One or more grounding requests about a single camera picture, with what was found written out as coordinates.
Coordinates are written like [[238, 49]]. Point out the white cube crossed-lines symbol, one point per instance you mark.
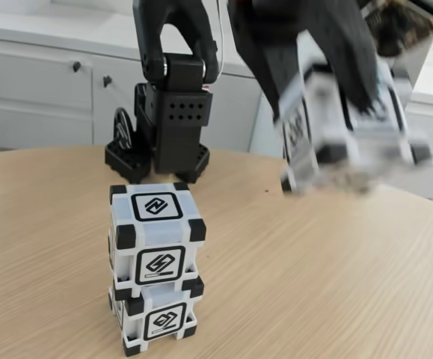
[[328, 119]]

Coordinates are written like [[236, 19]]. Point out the white cube zigzag symbol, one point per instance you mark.
[[156, 205]]

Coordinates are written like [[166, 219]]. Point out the grey pillar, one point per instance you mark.
[[412, 71]]

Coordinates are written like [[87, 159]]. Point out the black round clamp knob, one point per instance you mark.
[[122, 127]]

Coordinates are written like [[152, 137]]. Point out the black cabinet key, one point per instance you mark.
[[76, 66], [107, 79]]

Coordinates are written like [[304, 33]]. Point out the white cube overlapping-squares symbol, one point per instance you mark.
[[164, 321]]

